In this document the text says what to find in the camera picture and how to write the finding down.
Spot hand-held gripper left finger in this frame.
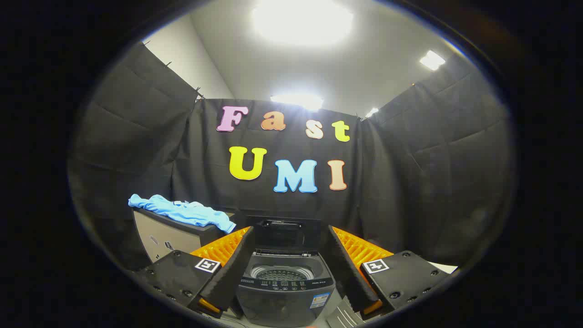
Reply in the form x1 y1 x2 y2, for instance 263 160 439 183
137 226 255 319

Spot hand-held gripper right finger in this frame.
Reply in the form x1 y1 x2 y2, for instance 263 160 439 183
327 225 451 321

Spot black washing machine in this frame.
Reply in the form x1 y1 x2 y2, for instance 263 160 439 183
235 216 338 328

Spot light blue polo shirt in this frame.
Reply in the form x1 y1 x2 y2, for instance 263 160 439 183
128 194 237 234

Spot grey ribbed object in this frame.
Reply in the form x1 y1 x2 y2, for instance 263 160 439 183
326 296 365 328

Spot grey cabinet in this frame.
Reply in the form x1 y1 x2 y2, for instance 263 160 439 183
132 207 238 265

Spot black backdrop cloth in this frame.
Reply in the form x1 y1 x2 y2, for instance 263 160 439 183
68 42 515 274

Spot large ceiling light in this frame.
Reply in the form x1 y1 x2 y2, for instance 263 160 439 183
252 0 354 47

